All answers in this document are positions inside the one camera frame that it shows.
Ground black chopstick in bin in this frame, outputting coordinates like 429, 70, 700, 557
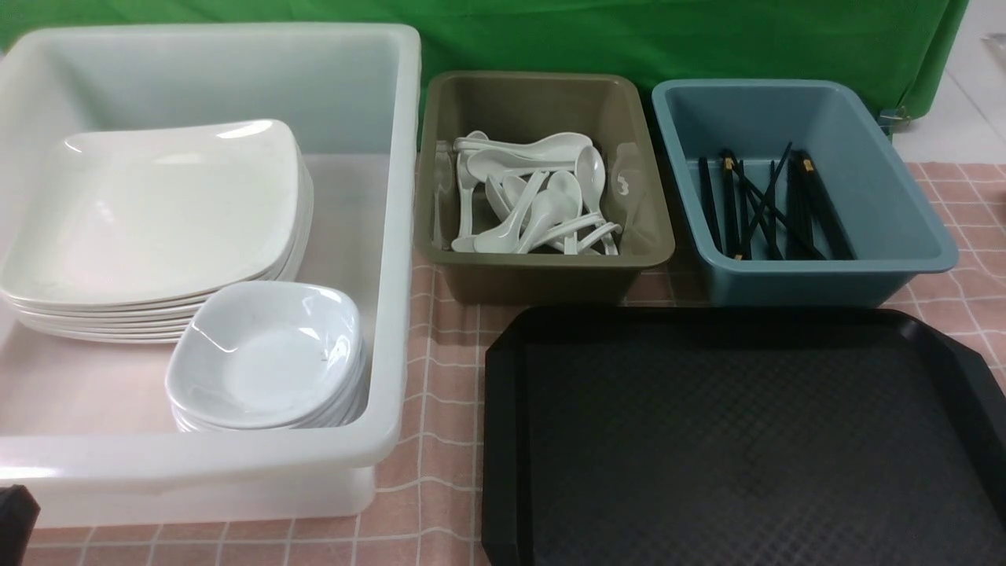
795, 150, 856, 260
720, 150, 825, 261

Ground small white bowl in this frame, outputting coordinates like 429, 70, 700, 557
165, 281, 365, 428

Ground lower stacked white plates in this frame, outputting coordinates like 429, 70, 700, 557
2, 162, 315, 344

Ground white square rice plate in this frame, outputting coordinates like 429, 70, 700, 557
2, 119, 314, 309

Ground black plastic serving tray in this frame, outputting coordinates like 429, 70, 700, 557
480, 305, 1005, 565

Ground olive green plastic bin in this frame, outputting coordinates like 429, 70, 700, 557
413, 71, 676, 305

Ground green backdrop cloth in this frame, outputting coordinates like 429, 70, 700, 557
1, 1, 969, 118

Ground blue plastic bin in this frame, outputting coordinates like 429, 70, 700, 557
652, 79, 958, 307

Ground black chopstick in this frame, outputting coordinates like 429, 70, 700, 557
795, 150, 856, 260
733, 142, 793, 260
720, 150, 825, 261
736, 159, 784, 260

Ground large white plastic bin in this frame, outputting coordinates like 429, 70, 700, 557
1, 22, 421, 529

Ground pink checkered tablecloth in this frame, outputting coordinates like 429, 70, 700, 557
23, 162, 1004, 565

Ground lower stacked white bowls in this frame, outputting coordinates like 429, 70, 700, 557
171, 340, 369, 432

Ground white ceramic soup spoon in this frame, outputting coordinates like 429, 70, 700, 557
514, 189, 579, 254

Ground white spoon in bin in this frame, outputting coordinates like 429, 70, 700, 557
575, 145, 619, 255
549, 171, 582, 255
453, 132, 593, 164

